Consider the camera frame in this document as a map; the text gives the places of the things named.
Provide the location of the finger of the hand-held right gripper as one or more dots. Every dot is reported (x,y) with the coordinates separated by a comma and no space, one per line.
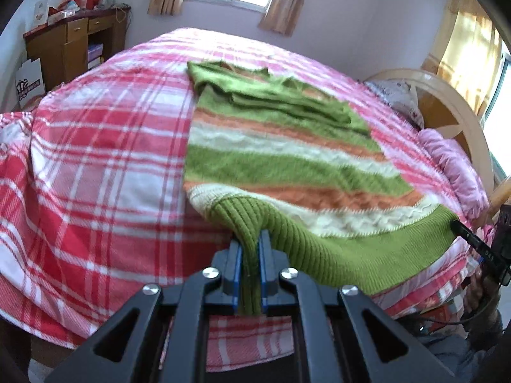
(469,237)

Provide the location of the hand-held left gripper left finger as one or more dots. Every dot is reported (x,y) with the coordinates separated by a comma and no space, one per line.
(238,275)

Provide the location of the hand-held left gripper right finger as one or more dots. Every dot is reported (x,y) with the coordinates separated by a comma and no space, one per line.
(263,271)

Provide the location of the green orange striped knit sweater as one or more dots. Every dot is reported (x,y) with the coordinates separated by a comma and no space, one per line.
(279,167)

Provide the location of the person's right forearm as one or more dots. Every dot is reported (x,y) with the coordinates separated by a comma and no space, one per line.
(485,325)

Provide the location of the person's right hand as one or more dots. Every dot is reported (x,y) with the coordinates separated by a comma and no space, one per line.
(477,291)

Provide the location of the pink quilt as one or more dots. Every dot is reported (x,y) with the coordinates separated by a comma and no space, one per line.
(451,155)

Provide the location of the side window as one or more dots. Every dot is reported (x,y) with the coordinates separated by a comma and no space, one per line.
(501,107)

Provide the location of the cream wooden bed headboard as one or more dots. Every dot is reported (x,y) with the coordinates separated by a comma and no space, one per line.
(443,103)

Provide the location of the grey patterned pillow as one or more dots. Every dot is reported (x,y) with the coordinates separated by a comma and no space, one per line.
(395,95)

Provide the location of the red white plaid bed sheet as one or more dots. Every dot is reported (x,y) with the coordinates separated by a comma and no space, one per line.
(99,147)

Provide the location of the yellow curtain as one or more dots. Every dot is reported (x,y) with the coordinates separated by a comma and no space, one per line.
(463,44)

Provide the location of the stacked boxes in desk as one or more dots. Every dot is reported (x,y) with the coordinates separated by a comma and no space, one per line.
(96,56)

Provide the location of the white paper bag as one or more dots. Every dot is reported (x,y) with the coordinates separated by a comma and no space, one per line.
(28,83)

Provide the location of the brown wooden desk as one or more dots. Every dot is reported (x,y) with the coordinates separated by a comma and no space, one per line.
(60,48)

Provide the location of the tissue pack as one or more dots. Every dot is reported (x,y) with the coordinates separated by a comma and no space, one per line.
(64,14)

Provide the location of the white carton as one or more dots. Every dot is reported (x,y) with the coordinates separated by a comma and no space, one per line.
(41,14)

